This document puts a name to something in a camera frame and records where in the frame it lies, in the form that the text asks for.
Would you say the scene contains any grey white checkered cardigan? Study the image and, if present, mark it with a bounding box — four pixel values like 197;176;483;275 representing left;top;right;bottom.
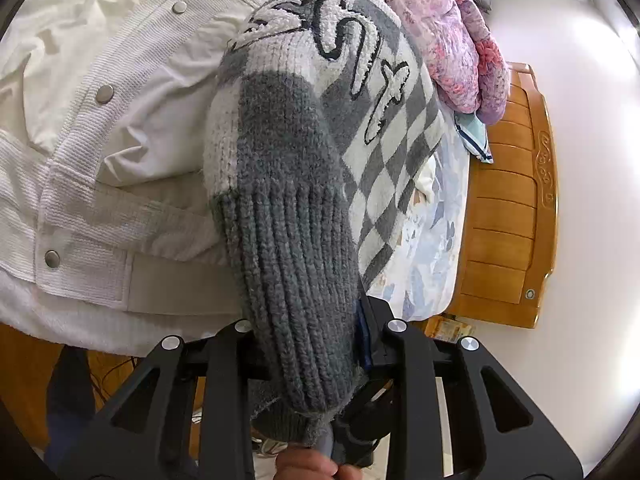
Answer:
203;0;447;445

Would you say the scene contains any person's hand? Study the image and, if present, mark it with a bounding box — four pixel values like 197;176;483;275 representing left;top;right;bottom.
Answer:
273;448;363;480

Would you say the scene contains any near wooden bedside table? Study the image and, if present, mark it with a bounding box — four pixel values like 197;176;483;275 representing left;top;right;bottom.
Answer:
424;315;474;342

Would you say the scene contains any floral bed sheet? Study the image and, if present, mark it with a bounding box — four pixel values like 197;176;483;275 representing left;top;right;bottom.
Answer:
368;110;470;321

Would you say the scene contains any white fuzzy bed blanket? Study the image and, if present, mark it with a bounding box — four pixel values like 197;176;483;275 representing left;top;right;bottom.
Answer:
1;271;242;356

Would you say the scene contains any wooden bed headboard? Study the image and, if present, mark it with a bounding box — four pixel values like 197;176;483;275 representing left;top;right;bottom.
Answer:
447;63;558;328

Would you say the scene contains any blue striped pillow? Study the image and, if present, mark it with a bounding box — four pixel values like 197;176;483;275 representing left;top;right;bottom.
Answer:
454;112;494;164

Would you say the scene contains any purple floral duvet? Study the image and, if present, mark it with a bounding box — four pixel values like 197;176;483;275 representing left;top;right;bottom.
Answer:
386;0;509;126

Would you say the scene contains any white jacket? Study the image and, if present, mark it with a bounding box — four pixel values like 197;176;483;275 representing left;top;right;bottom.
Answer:
1;0;268;316

